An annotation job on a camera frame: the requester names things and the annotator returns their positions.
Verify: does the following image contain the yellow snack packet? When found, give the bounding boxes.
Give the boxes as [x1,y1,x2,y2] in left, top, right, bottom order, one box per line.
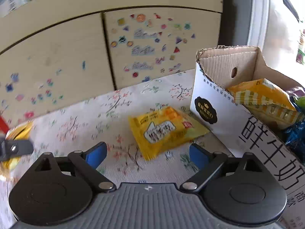
[128,106,209,161]

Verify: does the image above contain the yellow striped snack bag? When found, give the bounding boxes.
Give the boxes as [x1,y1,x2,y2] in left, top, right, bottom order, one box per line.
[228,79,304,130]

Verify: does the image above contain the blue foil snack bag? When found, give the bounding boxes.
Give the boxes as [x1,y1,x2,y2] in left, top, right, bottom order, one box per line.
[284,119,304,162]

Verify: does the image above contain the purple snack bag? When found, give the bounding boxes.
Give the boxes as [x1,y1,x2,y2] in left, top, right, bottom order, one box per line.
[286,86,305,102]

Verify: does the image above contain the green yellow snack bag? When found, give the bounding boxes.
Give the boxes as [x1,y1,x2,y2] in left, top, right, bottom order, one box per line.
[1,121,34,180]

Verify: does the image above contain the red box on floor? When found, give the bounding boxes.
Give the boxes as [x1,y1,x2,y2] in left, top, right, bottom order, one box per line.
[0,116,10,134]

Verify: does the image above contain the floral tablecloth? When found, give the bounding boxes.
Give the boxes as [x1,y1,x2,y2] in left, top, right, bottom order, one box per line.
[0,69,234,229]

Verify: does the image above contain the cardboard box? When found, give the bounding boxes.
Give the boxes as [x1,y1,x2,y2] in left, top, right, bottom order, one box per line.
[190,46,304,228]

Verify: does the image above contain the cream cabinet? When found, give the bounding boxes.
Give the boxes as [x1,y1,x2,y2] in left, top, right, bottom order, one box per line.
[1,0,223,126]

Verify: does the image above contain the beige refrigerator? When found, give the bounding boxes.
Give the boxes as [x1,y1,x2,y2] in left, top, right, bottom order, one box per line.
[218,0,304,85]

